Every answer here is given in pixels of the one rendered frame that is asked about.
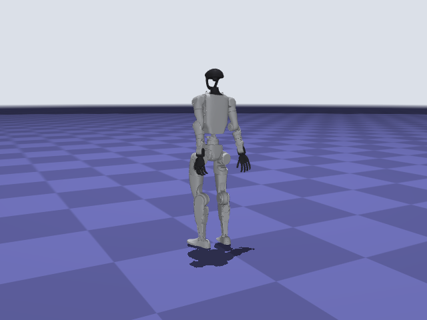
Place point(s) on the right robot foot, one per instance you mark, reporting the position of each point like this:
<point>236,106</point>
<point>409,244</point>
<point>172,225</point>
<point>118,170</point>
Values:
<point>225,240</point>

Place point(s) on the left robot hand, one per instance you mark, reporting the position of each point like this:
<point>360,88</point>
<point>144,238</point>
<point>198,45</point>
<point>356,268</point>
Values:
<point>199,164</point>

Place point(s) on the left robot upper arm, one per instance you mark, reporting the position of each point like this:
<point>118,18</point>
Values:
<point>197,103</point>

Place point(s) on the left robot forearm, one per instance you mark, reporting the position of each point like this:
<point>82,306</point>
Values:
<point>199,133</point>

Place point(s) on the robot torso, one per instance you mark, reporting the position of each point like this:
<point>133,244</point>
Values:
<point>215,115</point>

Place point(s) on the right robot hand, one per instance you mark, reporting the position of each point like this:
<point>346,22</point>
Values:
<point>243,159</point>

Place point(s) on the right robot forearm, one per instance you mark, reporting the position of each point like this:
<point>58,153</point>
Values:
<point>238,139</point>

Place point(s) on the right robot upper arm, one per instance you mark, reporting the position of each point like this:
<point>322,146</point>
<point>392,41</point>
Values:
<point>232,114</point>

